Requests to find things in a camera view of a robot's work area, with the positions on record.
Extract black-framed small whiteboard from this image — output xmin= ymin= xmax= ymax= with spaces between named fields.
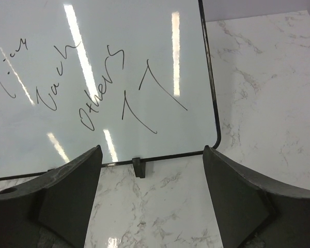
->
xmin=0 ymin=1 xmax=222 ymax=180

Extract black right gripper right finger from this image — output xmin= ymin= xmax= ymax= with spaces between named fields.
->
xmin=204 ymin=146 xmax=310 ymax=247

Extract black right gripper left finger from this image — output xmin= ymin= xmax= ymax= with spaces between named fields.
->
xmin=0 ymin=146 xmax=102 ymax=247

